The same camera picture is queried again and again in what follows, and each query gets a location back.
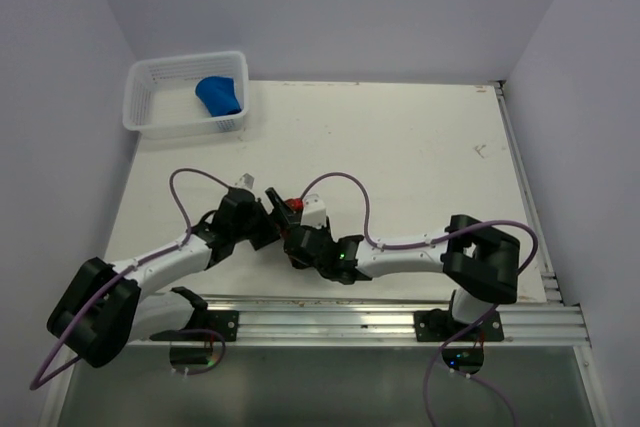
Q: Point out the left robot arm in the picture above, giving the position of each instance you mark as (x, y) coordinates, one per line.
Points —
(108, 305)

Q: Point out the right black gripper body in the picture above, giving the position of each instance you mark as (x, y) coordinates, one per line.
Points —
(321, 230)

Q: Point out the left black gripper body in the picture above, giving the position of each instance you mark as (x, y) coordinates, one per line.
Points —
(259, 227)

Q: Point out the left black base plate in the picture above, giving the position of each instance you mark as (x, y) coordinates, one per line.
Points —
(224, 322)

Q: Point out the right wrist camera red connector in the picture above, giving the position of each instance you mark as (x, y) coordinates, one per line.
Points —
(311, 210)

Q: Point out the aluminium mounting rail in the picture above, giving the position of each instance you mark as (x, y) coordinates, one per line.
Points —
(282, 322)

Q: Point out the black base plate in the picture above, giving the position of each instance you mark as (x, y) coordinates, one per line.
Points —
(437, 325)
(224, 322)

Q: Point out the blue towel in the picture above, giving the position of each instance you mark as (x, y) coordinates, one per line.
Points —
(217, 94)

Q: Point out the white plastic basket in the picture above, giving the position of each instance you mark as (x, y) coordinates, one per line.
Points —
(160, 102)

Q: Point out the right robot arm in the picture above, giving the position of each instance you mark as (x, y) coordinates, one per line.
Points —
(482, 260)

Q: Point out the brown towel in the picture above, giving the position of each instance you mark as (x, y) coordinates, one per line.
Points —
(288, 246)

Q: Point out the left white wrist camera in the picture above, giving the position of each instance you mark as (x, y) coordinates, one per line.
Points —
(246, 182)

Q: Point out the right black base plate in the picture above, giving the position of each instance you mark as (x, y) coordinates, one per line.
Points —
(437, 325)

